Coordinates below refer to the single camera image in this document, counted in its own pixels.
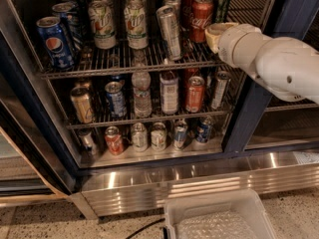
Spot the red can bottom shelf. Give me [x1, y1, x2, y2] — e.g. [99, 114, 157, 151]
[105, 126, 124, 155]

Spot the red can middle shelf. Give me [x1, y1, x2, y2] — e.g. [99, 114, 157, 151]
[185, 76, 204, 113]

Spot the silver slim can behind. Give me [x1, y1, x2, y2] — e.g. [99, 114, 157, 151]
[163, 0, 181, 16]

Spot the blue pepsi can bottom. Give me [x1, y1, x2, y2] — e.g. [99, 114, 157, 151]
[195, 116, 212, 143]

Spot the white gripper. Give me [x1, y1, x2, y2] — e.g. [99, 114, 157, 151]
[204, 22, 271, 69]

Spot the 7up can right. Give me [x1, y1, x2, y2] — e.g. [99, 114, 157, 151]
[124, 1, 149, 50]

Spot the middle wire shelf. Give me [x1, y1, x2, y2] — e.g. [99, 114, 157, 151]
[66, 63, 247, 130]

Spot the silver slim can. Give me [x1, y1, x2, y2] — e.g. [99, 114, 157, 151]
[163, 0, 181, 16]
[157, 5, 182, 61]

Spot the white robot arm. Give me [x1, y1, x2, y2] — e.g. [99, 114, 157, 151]
[204, 22, 319, 104]

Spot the wire shelf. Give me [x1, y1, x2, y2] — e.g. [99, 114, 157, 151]
[66, 63, 247, 130]
[38, 0, 270, 81]

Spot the blue silver can bottom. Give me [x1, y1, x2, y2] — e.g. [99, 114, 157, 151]
[173, 119, 188, 149]

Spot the silver can bottom left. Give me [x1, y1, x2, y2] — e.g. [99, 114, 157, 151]
[78, 128, 99, 155]

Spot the clear water bottle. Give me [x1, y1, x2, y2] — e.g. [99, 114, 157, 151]
[132, 50, 152, 118]

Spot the blue can middle shelf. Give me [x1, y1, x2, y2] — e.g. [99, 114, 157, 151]
[105, 82, 127, 119]

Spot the open fridge door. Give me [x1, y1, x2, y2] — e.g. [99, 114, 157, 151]
[0, 36, 76, 204]

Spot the red coke can top shelf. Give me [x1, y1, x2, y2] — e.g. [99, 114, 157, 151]
[189, 0, 213, 43]

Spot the gold can middle shelf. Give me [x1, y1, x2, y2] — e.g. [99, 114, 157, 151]
[70, 87, 95, 123]

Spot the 7up can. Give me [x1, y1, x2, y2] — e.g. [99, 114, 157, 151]
[124, 1, 149, 50]
[88, 1, 117, 50]

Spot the white green can bottom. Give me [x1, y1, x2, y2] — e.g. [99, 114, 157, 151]
[151, 122, 166, 151]

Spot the blue can second row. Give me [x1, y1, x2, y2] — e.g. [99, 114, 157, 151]
[52, 2, 83, 50]

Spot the black cable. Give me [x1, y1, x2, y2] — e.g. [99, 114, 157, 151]
[124, 217, 166, 239]

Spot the white plastic bin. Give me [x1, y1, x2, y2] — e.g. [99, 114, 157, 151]
[164, 189, 277, 239]

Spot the green can top shelf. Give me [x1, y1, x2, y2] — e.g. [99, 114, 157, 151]
[213, 0, 230, 23]

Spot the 7up can left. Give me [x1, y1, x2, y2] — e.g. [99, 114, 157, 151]
[88, 1, 117, 50]

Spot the silver slim can middle shelf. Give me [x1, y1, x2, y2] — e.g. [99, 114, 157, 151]
[211, 71, 230, 110]

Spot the white can bottom shelf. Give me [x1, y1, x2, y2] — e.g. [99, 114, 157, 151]
[131, 122, 148, 152]

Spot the top wire shelf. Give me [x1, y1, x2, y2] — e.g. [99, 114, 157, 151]
[38, 0, 270, 81]

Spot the blue pepsi can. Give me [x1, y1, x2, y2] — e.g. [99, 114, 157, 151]
[195, 116, 212, 143]
[36, 16, 75, 70]

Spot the silver slim can front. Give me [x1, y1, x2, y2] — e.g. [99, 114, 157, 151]
[157, 5, 182, 61]

